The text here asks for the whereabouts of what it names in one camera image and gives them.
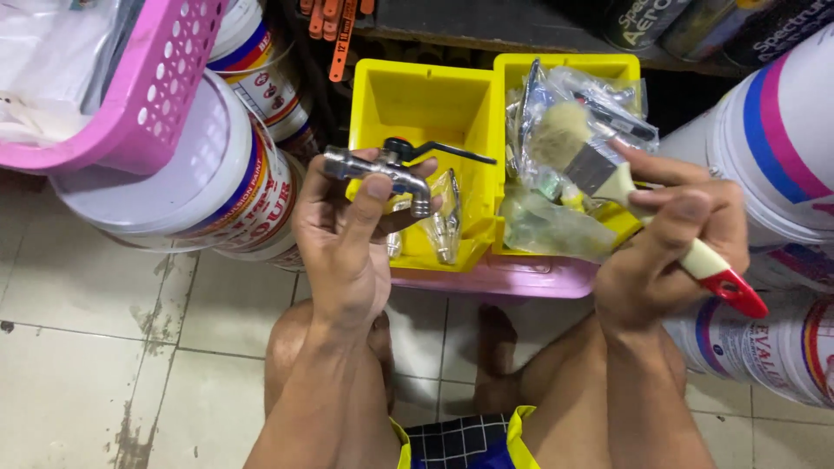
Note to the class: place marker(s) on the white paint bucket red label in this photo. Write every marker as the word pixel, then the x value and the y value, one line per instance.
pixel 267 78

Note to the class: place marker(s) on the black checked shorts yellow trim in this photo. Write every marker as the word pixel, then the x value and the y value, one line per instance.
pixel 466 443

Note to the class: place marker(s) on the person's right leg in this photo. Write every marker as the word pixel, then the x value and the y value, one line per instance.
pixel 521 371

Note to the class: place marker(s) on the white paint bucket with lid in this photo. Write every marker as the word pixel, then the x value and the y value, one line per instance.
pixel 215 182

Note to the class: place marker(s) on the heap of clear packed hardware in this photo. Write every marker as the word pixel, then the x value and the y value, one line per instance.
pixel 567 163

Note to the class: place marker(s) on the clear bag with metal fittings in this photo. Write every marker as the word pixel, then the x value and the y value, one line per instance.
pixel 443 225

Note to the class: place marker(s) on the person's right hand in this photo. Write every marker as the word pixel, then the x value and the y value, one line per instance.
pixel 664 254

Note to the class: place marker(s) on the orange hacksaw blades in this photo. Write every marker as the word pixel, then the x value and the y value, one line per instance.
pixel 335 26

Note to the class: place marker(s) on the pink perforated plastic basket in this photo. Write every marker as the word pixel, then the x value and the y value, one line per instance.
pixel 150 91

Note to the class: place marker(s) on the yellow plastic bin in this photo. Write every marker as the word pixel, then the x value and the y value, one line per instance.
pixel 606 78
pixel 430 111

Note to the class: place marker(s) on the white plastic bags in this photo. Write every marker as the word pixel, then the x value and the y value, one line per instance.
pixel 52 65

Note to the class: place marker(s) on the person's left hand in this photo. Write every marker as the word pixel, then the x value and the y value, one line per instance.
pixel 342 254

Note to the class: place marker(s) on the white paint bucket lying sideways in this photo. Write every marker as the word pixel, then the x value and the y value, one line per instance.
pixel 769 345

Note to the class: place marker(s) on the white bucket pink blue stripes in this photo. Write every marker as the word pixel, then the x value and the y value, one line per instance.
pixel 775 137

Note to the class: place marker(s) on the pink plastic stool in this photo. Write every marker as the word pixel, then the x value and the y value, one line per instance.
pixel 495 277

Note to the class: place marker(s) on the chrome tap with black lever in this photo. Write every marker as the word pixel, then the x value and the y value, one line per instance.
pixel 384 172

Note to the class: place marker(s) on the dark shelf with spray cans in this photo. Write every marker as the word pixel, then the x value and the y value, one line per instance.
pixel 651 29

